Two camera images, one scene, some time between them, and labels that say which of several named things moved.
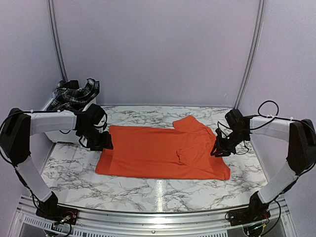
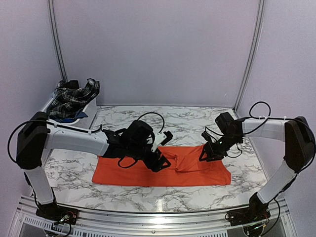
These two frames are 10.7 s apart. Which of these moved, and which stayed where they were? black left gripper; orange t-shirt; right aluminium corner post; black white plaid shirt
Moved: black left gripper; orange t-shirt
Stayed: right aluminium corner post; black white plaid shirt
